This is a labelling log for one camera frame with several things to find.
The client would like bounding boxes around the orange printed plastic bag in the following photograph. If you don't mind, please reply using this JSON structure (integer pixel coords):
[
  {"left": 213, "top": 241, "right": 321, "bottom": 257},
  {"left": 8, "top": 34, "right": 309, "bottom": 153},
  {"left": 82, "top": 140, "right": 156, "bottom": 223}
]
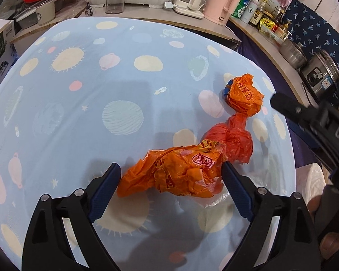
[{"left": 116, "top": 140, "right": 228, "bottom": 199}]

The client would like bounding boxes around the navy printed cloth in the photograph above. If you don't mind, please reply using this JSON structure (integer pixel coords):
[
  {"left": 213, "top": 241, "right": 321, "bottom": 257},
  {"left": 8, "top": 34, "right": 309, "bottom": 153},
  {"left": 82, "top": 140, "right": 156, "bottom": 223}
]
[{"left": 287, "top": 0, "right": 339, "bottom": 105}]

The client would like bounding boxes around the person's right hand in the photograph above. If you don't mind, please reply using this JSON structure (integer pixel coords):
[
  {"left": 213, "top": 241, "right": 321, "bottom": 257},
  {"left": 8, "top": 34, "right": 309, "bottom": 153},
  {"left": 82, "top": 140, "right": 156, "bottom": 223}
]
[{"left": 308, "top": 196, "right": 339, "bottom": 260}]

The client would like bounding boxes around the red plastic bag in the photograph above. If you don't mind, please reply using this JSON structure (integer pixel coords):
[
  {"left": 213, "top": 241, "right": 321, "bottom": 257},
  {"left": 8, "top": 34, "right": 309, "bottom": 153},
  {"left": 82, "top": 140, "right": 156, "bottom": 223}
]
[{"left": 205, "top": 113, "right": 253, "bottom": 164}]

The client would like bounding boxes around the steel pot with lid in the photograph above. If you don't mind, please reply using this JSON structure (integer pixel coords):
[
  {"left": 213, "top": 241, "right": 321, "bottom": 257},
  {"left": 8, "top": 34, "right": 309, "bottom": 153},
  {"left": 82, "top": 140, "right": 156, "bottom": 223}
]
[{"left": 279, "top": 38, "right": 307, "bottom": 68}]

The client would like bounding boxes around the yellow packet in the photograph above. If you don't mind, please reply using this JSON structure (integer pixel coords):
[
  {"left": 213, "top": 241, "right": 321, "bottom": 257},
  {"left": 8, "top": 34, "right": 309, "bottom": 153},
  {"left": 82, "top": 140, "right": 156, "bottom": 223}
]
[{"left": 258, "top": 18, "right": 277, "bottom": 31}]

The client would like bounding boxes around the crumpled orange plastic bag ball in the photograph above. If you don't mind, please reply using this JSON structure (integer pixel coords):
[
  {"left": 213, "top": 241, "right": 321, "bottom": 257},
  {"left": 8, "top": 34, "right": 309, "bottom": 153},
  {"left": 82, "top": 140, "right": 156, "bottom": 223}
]
[{"left": 223, "top": 73, "right": 264, "bottom": 117}]

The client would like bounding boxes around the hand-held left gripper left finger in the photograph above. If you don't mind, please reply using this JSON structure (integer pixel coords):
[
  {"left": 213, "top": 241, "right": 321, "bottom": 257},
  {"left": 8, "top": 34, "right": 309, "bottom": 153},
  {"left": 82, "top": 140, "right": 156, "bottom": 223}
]
[{"left": 23, "top": 162, "right": 122, "bottom": 271}]

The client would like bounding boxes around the white cardboard carton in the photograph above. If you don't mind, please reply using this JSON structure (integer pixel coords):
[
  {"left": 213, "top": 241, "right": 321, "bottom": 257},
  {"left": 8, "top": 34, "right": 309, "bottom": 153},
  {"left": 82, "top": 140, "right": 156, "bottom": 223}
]
[{"left": 0, "top": 19, "right": 16, "bottom": 99}]

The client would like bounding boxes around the dark sauce bottle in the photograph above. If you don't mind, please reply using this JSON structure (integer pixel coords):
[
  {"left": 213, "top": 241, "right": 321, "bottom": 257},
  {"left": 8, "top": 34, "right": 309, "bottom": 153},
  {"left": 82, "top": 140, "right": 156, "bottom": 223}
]
[{"left": 249, "top": 1, "right": 266, "bottom": 29}]

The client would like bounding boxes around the white cylindrical canister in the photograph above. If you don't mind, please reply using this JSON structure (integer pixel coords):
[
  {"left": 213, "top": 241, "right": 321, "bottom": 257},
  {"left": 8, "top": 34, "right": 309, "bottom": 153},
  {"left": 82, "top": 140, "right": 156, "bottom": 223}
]
[{"left": 241, "top": 0, "right": 257, "bottom": 24}]

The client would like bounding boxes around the cream enamel mug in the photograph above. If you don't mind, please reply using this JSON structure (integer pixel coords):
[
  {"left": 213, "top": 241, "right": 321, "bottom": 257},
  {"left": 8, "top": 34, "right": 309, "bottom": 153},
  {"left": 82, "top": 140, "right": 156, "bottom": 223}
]
[{"left": 35, "top": 3, "right": 56, "bottom": 26}]

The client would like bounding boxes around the dark glass bottle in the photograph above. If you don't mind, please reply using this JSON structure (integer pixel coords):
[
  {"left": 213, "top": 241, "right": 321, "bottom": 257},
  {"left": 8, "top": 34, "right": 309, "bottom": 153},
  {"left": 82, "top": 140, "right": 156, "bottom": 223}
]
[{"left": 273, "top": 8, "right": 286, "bottom": 31}]

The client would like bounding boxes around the steel rice cooker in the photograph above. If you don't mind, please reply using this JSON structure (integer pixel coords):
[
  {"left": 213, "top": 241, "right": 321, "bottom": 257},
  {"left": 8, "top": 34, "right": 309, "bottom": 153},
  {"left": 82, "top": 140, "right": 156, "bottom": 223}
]
[{"left": 299, "top": 49, "right": 339, "bottom": 102}]

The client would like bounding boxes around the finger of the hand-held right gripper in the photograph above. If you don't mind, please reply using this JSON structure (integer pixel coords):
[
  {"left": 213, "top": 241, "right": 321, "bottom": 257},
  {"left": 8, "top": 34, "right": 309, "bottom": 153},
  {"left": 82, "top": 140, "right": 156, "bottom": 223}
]
[{"left": 270, "top": 93, "right": 314, "bottom": 125}]

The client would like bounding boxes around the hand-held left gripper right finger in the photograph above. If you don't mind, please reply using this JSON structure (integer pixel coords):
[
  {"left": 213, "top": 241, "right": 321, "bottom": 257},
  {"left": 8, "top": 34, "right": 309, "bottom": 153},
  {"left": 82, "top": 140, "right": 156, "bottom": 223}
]
[{"left": 221, "top": 161, "right": 320, "bottom": 271}]

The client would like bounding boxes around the green packet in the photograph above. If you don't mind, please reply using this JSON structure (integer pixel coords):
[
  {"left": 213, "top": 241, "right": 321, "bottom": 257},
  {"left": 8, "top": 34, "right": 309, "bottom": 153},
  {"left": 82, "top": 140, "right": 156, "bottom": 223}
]
[{"left": 232, "top": 0, "right": 250, "bottom": 20}]

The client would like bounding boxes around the blue printed tablecloth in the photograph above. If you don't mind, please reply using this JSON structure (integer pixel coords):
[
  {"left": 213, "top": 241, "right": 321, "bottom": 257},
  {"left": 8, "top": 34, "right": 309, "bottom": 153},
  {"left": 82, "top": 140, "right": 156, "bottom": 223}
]
[{"left": 0, "top": 15, "right": 297, "bottom": 271}]

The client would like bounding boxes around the white plastic bag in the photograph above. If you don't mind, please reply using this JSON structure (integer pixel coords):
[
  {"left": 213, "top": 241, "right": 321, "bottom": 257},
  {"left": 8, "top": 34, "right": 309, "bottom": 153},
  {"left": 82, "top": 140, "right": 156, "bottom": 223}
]
[{"left": 295, "top": 162, "right": 328, "bottom": 204}]

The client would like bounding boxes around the white paper carton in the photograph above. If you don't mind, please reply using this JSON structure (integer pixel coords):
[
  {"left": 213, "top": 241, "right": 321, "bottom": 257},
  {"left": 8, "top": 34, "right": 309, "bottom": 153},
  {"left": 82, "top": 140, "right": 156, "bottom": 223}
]
[{"left": 258, "top": 0, "right": 281, "bottom": 14}]

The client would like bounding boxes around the pink electric kettle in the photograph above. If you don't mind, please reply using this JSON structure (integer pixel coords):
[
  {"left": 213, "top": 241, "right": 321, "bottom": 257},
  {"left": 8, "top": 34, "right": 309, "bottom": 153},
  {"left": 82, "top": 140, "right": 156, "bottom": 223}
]
[{"left": 204, "top": 0, "right": 245, "bottom": 26}]

